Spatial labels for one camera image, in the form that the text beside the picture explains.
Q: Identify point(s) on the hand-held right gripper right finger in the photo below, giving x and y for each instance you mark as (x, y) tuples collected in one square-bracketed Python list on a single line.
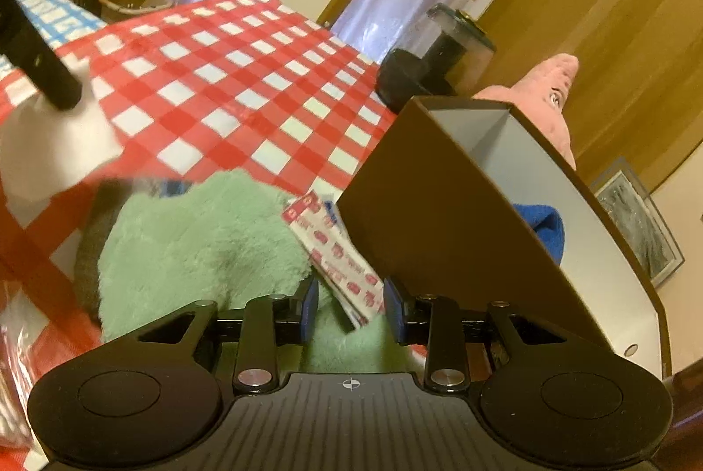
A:
[(393, 311)]

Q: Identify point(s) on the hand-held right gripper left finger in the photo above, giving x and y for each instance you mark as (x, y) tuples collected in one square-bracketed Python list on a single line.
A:
[(308, 311)]

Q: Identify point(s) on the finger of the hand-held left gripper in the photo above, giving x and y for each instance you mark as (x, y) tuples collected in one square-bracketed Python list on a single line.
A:
[(38, 59)]

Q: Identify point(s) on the white cardboard box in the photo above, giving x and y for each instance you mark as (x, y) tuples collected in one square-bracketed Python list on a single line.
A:
[(434, 207)]

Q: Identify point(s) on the green fluffy towel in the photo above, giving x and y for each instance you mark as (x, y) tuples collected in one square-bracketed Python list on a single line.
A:
[(208, 240)]

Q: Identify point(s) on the grey fluffy towel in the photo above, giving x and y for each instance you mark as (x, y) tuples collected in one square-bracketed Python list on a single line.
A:
[(88, 262)]

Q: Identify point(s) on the blue checkered cloth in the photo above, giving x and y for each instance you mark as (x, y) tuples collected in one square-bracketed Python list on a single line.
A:
[(55, 15)]

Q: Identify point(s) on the red printed tissue packet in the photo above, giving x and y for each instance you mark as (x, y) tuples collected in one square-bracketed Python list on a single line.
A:
[(335, 257)]

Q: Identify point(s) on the white cloth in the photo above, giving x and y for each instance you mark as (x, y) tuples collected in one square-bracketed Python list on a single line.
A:
[(49, 147)]

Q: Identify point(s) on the beige waste bin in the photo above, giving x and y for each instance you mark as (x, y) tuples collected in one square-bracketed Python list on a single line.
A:
[(134, 1)]

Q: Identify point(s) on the red checkered tablecloth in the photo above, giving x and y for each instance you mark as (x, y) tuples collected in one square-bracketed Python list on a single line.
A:
[(230, 81)]

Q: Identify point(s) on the glass jar with green lid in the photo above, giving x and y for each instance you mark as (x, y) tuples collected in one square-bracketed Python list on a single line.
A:
[(439, 59)]

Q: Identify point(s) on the framed grey picture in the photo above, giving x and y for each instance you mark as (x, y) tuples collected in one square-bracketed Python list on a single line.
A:
[(637, 218)]

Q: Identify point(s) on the pink starfish plush toy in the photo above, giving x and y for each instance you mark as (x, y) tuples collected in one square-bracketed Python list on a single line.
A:
[(543, 86)]

